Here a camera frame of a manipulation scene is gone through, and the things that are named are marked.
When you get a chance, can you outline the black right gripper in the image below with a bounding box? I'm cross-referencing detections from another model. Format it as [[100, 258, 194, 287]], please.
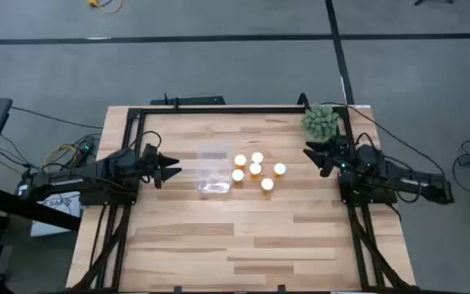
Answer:
[[303, 136, 357, 177]]

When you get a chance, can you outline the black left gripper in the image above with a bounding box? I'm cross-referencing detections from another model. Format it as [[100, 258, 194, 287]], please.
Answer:
[[139, 143, 183, 189]]

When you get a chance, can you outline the clear plastic basket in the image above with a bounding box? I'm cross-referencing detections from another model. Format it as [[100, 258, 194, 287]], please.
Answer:
[[196, 141, 235, 194]]

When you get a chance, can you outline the green succulent plant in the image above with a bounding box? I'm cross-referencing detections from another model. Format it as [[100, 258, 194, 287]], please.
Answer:
[[301, 105, 341, 143]]

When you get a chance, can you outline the flat black box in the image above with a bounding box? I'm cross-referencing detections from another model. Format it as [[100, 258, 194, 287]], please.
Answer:
[[150, 95, 227, 106]]

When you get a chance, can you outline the black power strip green light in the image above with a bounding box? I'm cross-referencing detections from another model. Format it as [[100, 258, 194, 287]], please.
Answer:
[[78, 140, 96, 159]]

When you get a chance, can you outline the white cardboard box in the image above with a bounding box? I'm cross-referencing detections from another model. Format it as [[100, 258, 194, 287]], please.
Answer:
[[29, 191, 82, 238]]

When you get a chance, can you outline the black desk crossbar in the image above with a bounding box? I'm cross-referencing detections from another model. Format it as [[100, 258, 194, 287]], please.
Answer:
[[0, 181, 82, 232]]

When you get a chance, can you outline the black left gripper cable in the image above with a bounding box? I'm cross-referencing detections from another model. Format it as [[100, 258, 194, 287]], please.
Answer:
[[131, 130, 162, 153]]

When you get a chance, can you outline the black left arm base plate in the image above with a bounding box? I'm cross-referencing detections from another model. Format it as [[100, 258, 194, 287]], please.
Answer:
[[80, 190, 138, 207]]

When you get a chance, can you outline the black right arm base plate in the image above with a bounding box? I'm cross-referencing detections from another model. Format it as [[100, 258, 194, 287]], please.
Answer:
[[338, 171, 398, 206]]

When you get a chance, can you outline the black aluminium table frame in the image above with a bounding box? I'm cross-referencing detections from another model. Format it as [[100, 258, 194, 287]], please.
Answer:
[[69, 105, 414, 293]]

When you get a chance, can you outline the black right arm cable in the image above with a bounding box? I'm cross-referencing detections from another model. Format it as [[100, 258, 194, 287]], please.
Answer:
[[320, 101, 447, 177]]

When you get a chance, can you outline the coiled yellow cable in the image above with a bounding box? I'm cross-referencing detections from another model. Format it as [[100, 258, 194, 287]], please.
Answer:
[[43, 143, 80, 167]]

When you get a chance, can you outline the thin black floor cable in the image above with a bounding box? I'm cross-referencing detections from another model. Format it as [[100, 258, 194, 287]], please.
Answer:
[[10, 105, 104, 131]]

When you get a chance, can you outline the yellow extension cable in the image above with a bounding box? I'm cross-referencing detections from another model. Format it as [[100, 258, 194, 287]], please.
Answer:
[[87, 0, 122, 14]]

